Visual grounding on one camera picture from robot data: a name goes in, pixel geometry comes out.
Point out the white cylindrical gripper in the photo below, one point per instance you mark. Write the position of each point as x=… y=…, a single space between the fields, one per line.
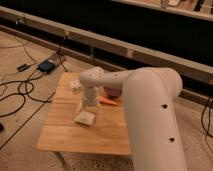
x=90 y=98

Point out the white sponge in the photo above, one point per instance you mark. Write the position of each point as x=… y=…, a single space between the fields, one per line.
x=85 y=118

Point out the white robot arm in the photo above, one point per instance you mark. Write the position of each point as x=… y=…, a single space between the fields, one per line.
x=147 y=95

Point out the orange carrot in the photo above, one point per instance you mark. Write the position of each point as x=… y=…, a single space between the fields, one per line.
x=105 y=100

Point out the purple round vegetable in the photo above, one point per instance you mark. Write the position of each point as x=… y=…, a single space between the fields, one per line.
x=112 y=93

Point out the clear crumpled plastic wrapper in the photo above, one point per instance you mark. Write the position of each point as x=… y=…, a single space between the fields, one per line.
x=75 y=85

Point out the wooden table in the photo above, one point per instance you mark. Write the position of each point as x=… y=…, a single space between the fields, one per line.
x=107 y=135

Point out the black power adapter box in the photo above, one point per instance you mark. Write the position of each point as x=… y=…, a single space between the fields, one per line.
x=46 y=66

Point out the small black device on floor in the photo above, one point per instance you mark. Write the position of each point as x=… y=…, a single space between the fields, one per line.
x=23 y=67

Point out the long wooden bench frame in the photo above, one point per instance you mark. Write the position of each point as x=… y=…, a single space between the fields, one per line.
x=188 y=68

